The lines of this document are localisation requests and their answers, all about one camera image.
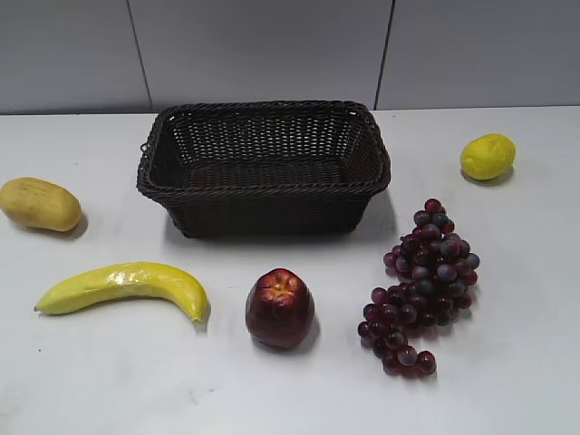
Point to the purple grape bunch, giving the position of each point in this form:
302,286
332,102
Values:
436,269

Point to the black woven basket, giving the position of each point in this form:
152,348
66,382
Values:
264,168

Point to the red apple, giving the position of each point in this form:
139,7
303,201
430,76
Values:
279,309

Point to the yellow banana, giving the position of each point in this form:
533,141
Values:
128,280

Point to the yellow lemon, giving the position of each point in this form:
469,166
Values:
488,157

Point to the brown potato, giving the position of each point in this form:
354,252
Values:
36,203

